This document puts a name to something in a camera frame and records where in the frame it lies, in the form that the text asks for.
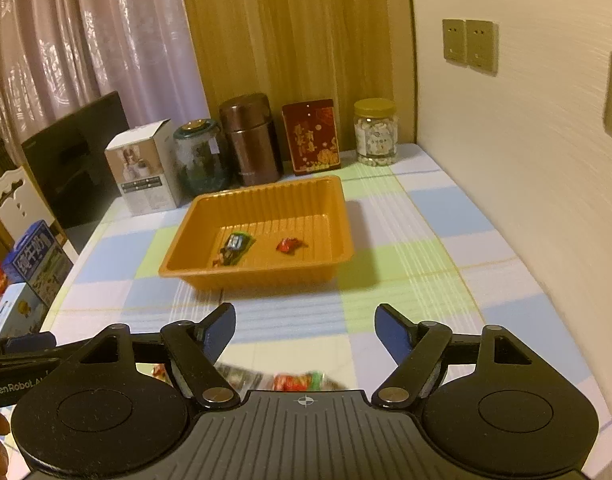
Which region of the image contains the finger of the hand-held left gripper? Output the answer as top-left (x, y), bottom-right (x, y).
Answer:
top-left (0, 331), bottom-right (62, 362)

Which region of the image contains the dark blue wrapped candy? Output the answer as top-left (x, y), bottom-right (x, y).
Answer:
top-left (212, 231), bottom-right (257, 267)

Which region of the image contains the white wooden chair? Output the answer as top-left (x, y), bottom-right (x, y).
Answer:
top-left (0, 165), bottom-right (67, 251)

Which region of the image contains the red gold tin box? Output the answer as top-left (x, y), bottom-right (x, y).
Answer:
top-left (282, 100), bottom-right (343, 176)

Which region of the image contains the plastic jar with yellow lid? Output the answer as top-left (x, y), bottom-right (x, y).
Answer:
top-left (353, 98), bottom-right (399, 166)

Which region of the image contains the white cardboard box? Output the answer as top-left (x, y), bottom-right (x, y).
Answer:
top-left (105, 120), bottom-right (184, 217)

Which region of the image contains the blue milk carton box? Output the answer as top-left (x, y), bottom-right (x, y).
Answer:
top-left (1, 220), bottom-right (74, 306)

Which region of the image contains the orange plastic tray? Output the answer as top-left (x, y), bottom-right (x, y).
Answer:
top-left (158, 176), bottom-right (355, 292)

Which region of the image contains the light blue cardboard box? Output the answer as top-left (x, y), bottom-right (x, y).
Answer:
top-left (0, 282), bottom-right (49, 338)

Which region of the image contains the glass jar with green lid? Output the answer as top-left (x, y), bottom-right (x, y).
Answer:
top-left (173, 120), bottom-right (230, 196)

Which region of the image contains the black monitor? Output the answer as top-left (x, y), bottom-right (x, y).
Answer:
top-left (21, 91), bottom-right (132, 256)

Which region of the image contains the sheer pink curtain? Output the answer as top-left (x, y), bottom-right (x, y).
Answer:
top-left (0, 0), bottom-right (209, 161)

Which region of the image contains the brown metal thermos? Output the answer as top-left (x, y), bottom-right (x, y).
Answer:
top-left (219, 92), bottom-right (283, 186)

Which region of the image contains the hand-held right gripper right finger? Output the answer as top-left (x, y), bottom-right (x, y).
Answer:
top-left (372, 303), bottom-right (553, 409)

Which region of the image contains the clear nut snack packet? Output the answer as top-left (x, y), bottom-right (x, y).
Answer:
top-left (218, 364), bottom-right (267, 392)

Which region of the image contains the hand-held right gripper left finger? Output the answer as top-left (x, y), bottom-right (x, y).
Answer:
top-left (60, 302), bottom-right (241, 408)

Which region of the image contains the golden curtain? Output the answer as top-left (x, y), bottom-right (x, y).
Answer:
top-left (178, 0), bottom-right (417, 146)

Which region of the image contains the checked tablecloth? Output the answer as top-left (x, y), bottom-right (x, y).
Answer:
top-left (0, 142), bottom-right (612, 480)

